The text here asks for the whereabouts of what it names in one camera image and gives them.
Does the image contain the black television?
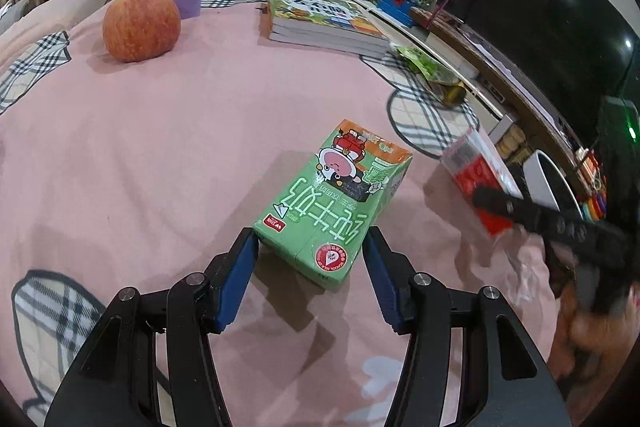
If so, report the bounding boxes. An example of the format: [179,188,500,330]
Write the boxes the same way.
[440,0,640,130]

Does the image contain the green snack packet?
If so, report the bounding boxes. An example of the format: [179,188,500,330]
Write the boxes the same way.
[395,45,462,88]

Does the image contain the rainbow stacking ring toy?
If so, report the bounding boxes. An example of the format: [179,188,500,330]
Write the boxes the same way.
[579,191,610,224]

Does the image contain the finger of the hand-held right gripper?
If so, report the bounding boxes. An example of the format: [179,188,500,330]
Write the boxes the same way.
[472,185,632,267]

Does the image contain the person's right hand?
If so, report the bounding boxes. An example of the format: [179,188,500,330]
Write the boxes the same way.
[554,279,640,375]

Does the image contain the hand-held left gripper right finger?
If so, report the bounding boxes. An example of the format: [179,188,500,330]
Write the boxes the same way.
[363,225,573,427]

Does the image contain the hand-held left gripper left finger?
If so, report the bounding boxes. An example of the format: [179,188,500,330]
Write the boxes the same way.
[45,227,261,427]

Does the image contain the white-rimmed trash bin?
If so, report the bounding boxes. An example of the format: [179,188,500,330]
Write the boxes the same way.
[524,148,585,220]

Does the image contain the green milk carton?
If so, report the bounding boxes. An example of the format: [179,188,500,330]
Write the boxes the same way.
[252,119,415,293]

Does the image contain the red snack packet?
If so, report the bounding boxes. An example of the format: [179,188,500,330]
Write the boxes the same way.
[440,126,527,239]

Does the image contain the stack of books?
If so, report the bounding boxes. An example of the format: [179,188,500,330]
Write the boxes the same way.
[259,0,394,58]

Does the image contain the stack of yellow containers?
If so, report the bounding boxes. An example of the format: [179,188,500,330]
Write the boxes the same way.
[499,126,525,158]

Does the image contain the pink printed blanket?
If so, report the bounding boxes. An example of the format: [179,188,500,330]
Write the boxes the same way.
[0,0,568,427]

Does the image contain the red apple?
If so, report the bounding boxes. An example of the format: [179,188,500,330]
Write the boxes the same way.
[102,0,182,64]

